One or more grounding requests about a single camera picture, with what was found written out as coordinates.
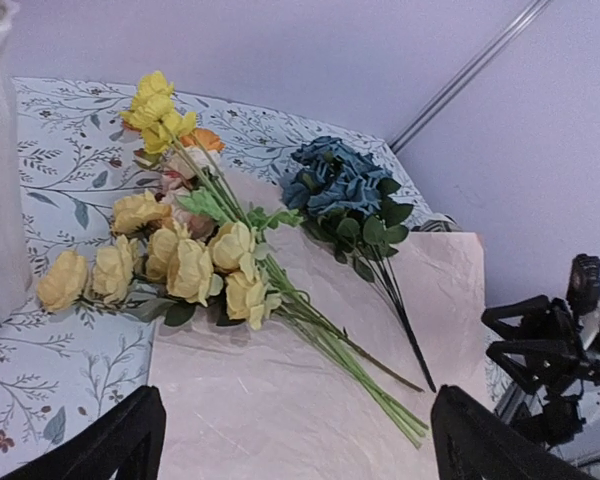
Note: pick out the pale yellow rose bunch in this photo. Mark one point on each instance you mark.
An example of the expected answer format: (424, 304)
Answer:
(232, 266)

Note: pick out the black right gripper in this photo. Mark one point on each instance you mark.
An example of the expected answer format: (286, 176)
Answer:
(528, 435)

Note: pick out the right aluminium frame post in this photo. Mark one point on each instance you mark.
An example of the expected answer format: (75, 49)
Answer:
(469, 71)

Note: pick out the pink flower bouquet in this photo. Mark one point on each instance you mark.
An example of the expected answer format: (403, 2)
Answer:
(188, 158)

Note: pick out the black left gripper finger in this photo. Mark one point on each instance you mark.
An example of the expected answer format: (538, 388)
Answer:
(125, 443)

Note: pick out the striped black white cup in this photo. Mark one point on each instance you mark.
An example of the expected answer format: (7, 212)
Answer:
(439, 223)

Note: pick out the blue flower bunch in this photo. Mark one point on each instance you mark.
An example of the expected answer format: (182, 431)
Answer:
(346, 202)

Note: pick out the floral patterned tablecloth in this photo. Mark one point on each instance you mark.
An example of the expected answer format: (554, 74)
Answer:
(58, 376)

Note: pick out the pink wrapping paper sheet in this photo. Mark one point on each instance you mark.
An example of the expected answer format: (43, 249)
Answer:
(265, 404)

